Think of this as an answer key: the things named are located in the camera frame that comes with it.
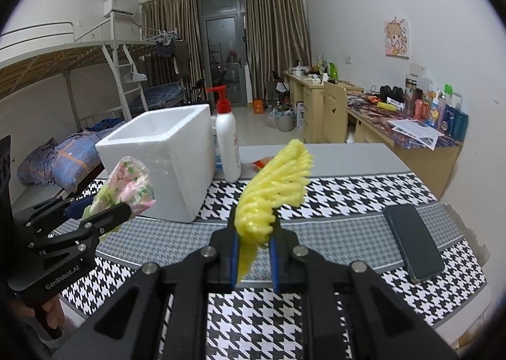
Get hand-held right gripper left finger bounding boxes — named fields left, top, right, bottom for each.
left=51, top=204, right=242, bottom=360

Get hanging dark garment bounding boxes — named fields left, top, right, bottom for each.
left=174, top=41, right=190, bottom=76

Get wooden chair with smiley cutout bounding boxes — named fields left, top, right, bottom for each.
left=322, top=81, right=349, bottom=143

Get light wooden desk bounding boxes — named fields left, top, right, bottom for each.
left=348, top=99, right=463, bottom=203
left=282, top=71, right=364, bottom=143

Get blue checked quilt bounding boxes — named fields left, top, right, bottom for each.
left=18, top=119, right=127, bottom=192

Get glass balcony door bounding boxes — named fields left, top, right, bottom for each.
left=195, top=0, right=248, bottom=104

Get houndstooth tablecloth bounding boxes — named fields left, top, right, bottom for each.
left=51, top=143, right=489, bottom=360

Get dark printed desk mat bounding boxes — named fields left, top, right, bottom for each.
left=348, top=95, right=463, bottom=151

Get hanging blue garment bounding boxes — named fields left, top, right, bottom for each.
left=154, top=40, right=175, bottom=58

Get black smartphone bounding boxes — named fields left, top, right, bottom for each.
left=383, top=204, right=445, bottom=285

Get black bag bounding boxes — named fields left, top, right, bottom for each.
left=379, top=85, right=406, bottom=104

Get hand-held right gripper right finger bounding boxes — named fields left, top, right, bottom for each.
left=269, top=214, right=461, bottom=360

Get white metal bunk bed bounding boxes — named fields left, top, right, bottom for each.
left=103, top=12, right=190, bottom=119
left=0, top=20, right=135, bottom=211

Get floral plastic bag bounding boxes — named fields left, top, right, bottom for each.
left=81, top=156, right=156, bottom=244

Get white bottle with red nozzle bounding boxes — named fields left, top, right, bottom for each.
left=207, top=85, right=242, bottom=184

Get person's left hand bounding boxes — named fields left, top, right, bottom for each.
left=40, top=296, right=66, bottom=332

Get red snack packet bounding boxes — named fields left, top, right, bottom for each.
left=253, top=156, right=277, bottom=175

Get white printed papers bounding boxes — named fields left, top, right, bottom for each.
left=389, top=118, right=445, bottom=149

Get grey bucket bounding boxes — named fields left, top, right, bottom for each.
left=277, top=109, right=294, bottom=131

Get row of toiletry bottles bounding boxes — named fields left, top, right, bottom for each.
left=405, top=76, right=469, bottom=141

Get white air conditioner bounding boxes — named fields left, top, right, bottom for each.
left=102, top=0, right=135, bottom=17

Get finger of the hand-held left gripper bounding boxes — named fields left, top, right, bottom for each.
left=12, top=199, right=85, bottom=238
left=26, top=202, right=132, bottom=262

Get white foam box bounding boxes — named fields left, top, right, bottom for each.
left=96, top=104, right=216, bottom=223

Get white plastic bag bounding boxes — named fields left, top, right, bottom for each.
left=120, top=70, right=148, bottom=84

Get wall poster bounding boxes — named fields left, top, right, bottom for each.
left=384, top=18, right=410, bottom=57

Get brown curtain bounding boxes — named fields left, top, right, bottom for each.
left=140, top=0, right=198, bottom=86
left=243, top=0, right=313, bottom=104

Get yellow chenille cloth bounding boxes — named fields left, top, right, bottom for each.
left=234, top=139, right=315, bottom=287

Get black folding chair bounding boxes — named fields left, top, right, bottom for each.
left=186, top=77, right=208, bottom=104

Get blue checked bed sheet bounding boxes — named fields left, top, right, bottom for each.
left=142, top=82, right=186, bottom=106

